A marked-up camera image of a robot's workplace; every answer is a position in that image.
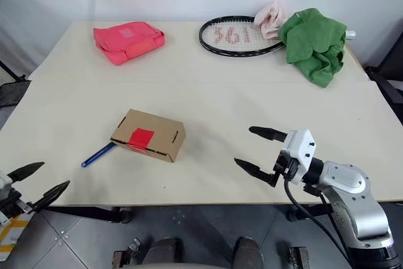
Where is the pale pink towel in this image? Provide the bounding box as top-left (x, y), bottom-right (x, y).
top-left (254, 0), bottom-right (289, 40)

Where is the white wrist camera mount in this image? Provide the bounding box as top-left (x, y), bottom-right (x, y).
top-left (0, 170), bottom-right (14, 200)
top-left (278, 129), bottom-right (317, 185)

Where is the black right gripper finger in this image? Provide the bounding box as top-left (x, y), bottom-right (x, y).
top-left (234, 157), bottom-right (280, 188)
top-left (248, 125), bottom-right (289, 143)

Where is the green cloth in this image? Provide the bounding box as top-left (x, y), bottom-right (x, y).
top-left (278, 8), bottom-right (348, 88)

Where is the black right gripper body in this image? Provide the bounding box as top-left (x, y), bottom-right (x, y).
top-left (271, 150), bottom-right (300, 185)

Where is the blue pen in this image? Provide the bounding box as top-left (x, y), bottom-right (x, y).
top-left (81, 142), bottom-right (118, 169)

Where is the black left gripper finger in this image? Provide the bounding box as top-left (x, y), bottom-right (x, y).
top-left (6, 161), bottom-right (45, 183)
top-left (31, 180), bottom-right (71, 212)

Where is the dark rounded shape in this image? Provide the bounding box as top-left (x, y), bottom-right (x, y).
top-left (148, 237), bottom-right (186, 266)
top-left (234, 236), bottom-right (264, 269)

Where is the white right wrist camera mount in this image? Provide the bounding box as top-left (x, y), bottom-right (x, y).
top-left (278, 129), bottom-right (317, 185)

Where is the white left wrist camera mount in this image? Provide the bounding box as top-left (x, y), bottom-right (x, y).
top-left (0, 170), bottom-right (14, 200)

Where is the black equipment stand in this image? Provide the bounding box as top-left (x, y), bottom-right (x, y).
top-left (364, 20), bottom-right (403, 116)
top-left (0, 59), bottom-right (33, 108)

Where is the pink fabric bag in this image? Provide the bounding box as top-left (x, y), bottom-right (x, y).
top-left (93, 21), bottom-right (167, 67)

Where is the brown cardboard box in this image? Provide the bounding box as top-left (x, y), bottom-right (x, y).
top-left (110, 108), bottom-right (186, 163)

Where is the yellow white striped floor marker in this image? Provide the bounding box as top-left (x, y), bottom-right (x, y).
top-left (0, 211), bottom-right (35, 255)

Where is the red tape seal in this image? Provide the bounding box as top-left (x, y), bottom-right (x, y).
top-left (127, 128), bottom-right (155, 153)

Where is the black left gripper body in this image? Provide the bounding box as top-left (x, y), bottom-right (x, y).
top-left (0, 186), bottom-right (34, 220)

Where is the black tennis racket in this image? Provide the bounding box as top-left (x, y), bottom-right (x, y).
top-left (198, 15), bottom-right (358, 59)

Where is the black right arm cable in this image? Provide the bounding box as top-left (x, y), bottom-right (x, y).
top-left (283, 176), bottom-right (363, 269)

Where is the metal foot bracket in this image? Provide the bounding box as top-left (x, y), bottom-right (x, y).
top-left (112, 238), bottom-right (142, 269)
top-left (288, 245), bottom-right (316, 269)

